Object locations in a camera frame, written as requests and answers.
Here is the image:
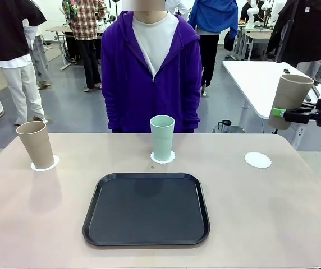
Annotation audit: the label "person in blue jacket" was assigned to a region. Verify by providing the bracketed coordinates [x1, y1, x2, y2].
[189, 0, 239, 96]

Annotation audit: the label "person in plaid shirt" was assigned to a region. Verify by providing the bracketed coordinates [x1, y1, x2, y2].
[62, 0, 107, 92]

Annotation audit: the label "person black top white trousers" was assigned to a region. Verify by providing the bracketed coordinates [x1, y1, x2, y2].
[0, 0, 49, 126]

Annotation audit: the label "light green cup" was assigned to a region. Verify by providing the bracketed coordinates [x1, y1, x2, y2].
[149, 115, 176, 161]

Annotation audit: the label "white scalloped coaster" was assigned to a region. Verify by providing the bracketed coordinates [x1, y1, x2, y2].
[244, 151, 272, 169]
[150, 150, 176, 164]
[30, 155, 60, 172]

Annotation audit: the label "person in purple hoodie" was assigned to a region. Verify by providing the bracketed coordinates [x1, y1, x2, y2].
[100, 10, 203, 134]

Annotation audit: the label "grey background desk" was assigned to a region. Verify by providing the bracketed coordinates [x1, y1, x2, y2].
[45, 25, 74, 71]
[233, 24, 273, 61]

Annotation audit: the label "person's left forearm purple sleeve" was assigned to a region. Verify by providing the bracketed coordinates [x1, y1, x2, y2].
[182, 92, 202, 132]

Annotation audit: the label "person's right forearm purple sleeve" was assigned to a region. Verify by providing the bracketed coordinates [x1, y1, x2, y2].
[104, 92, 122, 132]

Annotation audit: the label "person in grey trousers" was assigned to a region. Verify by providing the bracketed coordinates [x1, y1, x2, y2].
[22, 16, 52, 90]

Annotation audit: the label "black coat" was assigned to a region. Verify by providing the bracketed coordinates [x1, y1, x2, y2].
[267, 0, 321, 68]

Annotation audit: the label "black plastic tray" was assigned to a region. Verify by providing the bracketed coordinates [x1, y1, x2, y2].
[82, 172, 211, 247]

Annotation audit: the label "tan cup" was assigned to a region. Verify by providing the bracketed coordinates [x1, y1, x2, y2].
[267, 74, 315, 131]
[16, 121, 55, 169]

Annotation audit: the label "glass kettle black handle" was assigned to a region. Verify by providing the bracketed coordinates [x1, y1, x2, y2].
[215, 119, 232, 134]

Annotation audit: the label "white table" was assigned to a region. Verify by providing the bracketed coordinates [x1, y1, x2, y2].
[222, 60, 321, 135]

